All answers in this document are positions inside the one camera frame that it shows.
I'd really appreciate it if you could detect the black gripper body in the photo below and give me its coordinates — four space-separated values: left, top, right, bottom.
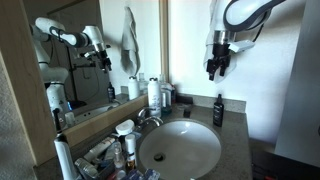
205 43 232 73

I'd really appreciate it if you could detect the black spray bottle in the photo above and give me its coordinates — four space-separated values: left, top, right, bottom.
213 93 225 128

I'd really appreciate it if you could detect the small dark red bottle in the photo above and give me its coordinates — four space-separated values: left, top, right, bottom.
170 84 178 105

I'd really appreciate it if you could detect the blue mouthwash bottle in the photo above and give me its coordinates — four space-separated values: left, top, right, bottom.
159 74 174 116

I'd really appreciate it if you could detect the tall white bottle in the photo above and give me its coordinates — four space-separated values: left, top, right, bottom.
147 77 163 118

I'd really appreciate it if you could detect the white bottle with label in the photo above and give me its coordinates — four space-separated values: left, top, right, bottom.
124 133 138 169

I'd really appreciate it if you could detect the small clear spray bottle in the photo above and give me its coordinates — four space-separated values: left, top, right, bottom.
112 141 126 172

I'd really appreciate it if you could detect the clear plastic bottle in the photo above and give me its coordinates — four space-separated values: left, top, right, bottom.
74 157 100 180

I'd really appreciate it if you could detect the black box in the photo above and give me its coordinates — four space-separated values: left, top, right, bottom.
176 94 195 105

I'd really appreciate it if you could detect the small black cup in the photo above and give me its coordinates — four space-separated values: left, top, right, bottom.
182 104 193 119

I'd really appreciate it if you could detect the chrome faucet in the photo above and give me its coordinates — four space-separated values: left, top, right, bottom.
135 106 165 130

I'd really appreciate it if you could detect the white sink basin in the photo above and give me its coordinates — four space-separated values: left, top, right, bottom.
137 119 223 180

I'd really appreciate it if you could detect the white side panel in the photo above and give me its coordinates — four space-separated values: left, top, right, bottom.
274 0 320 168

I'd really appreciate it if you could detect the white round jar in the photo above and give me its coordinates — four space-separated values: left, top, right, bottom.
114 119 136 137

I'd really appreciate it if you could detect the wood framed mirror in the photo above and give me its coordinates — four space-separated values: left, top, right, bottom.
0 0 170 167

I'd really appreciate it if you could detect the dark cabinet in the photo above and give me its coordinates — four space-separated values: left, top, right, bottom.
251 137 320 180

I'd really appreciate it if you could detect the blue package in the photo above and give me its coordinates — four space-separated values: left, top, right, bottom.
125 167 161 180

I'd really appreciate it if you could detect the white squeeze tube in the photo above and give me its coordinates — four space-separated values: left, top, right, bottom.
82 135 116 163

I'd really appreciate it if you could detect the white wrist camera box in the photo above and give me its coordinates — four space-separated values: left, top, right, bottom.
229 39 256 54

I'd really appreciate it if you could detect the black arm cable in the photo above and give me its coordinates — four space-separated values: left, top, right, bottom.
252 12 272 43

